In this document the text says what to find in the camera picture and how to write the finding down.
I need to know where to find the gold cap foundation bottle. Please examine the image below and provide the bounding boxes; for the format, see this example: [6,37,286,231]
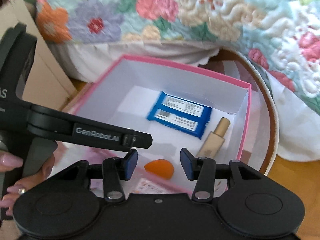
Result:
[196,117,231,159]

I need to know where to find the beige cardboard box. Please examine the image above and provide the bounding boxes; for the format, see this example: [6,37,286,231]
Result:
[1,0,78,110]

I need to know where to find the orange makeup sponge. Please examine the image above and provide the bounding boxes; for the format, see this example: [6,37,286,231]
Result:
[144,159,174,180]

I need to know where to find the pink cardboard box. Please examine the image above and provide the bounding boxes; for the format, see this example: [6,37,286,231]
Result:
[70,55,251,193]

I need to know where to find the floral quilted bedspread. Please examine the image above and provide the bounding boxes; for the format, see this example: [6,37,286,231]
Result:
[29,0,319,112]

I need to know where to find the left hand pink nails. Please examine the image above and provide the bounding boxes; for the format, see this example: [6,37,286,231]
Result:
[0,152,56,217]

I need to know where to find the blue wet wipes pack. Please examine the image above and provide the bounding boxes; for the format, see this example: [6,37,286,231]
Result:
[146,92,213,139]

